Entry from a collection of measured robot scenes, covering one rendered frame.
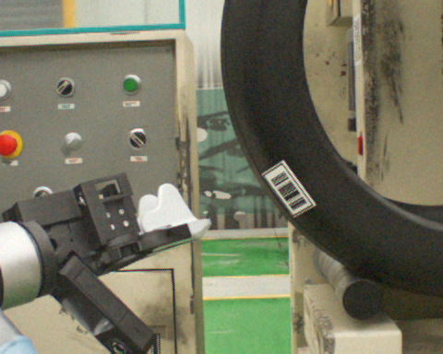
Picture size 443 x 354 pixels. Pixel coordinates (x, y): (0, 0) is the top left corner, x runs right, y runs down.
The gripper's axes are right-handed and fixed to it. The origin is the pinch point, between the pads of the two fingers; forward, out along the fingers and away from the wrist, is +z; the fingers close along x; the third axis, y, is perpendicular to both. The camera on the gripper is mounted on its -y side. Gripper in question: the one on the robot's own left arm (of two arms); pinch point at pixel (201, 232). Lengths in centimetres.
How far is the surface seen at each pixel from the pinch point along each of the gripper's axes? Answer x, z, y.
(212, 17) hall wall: 662, 614, 274
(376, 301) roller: -0.4, 19.3, -13.2
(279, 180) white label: 0.5, 13.0, 3.1
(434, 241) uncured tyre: -8.4, 23.0, -9.2
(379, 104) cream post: 16, 51, 12
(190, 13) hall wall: 673, 598, 285
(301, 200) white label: -0.6, 13.9, 0.2
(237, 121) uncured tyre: 2.4, 12.0, 11.0
